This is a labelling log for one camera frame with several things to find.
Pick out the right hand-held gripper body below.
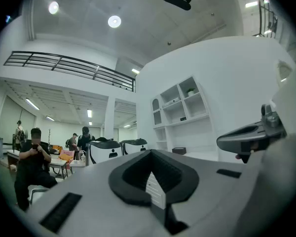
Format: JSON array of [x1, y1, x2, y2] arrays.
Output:
[[260, 104, 288, 140]]

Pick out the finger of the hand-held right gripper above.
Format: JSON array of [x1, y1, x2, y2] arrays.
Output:
[[216, 121, 271, 156]]

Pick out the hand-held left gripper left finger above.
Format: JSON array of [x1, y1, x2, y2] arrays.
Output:
[[27, 150, 168, 237]]

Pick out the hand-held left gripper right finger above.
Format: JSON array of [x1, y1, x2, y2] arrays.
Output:
[[151, 150, 252, 237]]

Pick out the white shelf cabinet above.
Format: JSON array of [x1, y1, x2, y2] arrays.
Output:
[[150, 75, 219, 156]]

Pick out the white black hard case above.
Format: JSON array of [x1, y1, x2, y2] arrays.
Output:
[[120, 138, 148, 156], [88, 137, 122, 165]]

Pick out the small white table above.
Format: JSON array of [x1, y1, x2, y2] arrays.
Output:
[[48, 157, 70, 180]]

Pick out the pink orange cushion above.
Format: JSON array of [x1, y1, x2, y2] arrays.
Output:
[[58, 149, 75, 164]]

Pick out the grey chair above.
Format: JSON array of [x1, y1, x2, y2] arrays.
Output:
[[27, 185, 50, 205]]

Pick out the person's white shirt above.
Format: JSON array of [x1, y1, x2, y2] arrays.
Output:
[[236, 58, 296, 237]]

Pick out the white flat device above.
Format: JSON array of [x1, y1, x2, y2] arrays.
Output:
[[162, 97, 181, 108]]

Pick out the ribbed glass cabinet door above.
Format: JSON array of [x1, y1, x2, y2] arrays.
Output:
[[151, 97, 163, 127]]

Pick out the black mezzanine railing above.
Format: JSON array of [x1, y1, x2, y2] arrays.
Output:
[[3, 50, 136, 92], [253, 0, 279, 39]]

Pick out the round ceiling light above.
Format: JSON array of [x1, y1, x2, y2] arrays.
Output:
[[48, 0, 60, 15], [107, 15, 122, 29]]

